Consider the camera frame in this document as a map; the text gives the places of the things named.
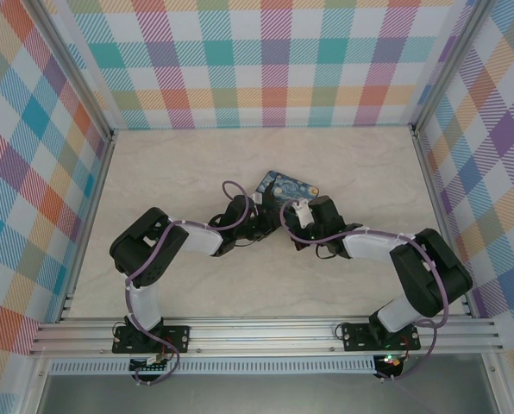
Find starry night print tin box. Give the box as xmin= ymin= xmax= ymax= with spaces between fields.
xmin=251 ymin=170 xmax=321 ymax=209

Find black controller board lit LEDs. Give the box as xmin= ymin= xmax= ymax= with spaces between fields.
xmin=375 ymin=353 xmax=405 ymax=377

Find black controller board white connector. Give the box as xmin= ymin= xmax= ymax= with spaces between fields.
xmin=128 ymin=355 xmax=171 ymax=374

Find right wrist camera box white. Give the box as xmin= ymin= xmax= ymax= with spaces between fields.
xmin=291 ymin=198 xmax=312 ymax=229

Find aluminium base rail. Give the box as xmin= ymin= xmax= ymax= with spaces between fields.
xmin=28 ymin=317 xmax=505 ymax=358

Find aluminium frame side rail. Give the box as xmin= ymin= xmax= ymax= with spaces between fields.
xmin=411 ymin=131 xmax=476 ymax=319
xmin=57 ymin=136 xmax=116 ymax=323

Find white slotted cable duct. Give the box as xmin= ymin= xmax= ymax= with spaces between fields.
xmin=48 ymin=355 xmax=379 ymax=376

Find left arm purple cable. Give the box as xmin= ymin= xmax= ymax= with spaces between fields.
xmin=125 ymin=179 xmax=260 ymax=387

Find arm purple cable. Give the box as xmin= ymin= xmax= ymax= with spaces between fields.
xmin=279 ymin=198 xmax=453 ymax=383
xmin=125 ymin=179 xmax=260 ymax=387

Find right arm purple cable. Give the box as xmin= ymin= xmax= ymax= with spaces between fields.
xmin=279 ymin=198 xmax=453 ymax=383

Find aluminium frame post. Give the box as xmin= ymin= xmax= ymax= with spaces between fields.
xmin=411 ymin=0 xmax=491 ymax=137
xmin=31 ymin=0 xmax=116 ymax=141
xmin=22 ymin=356 xmax=53 ymax=414
xmin=482 ymin=355 xmax=506 ymax=414

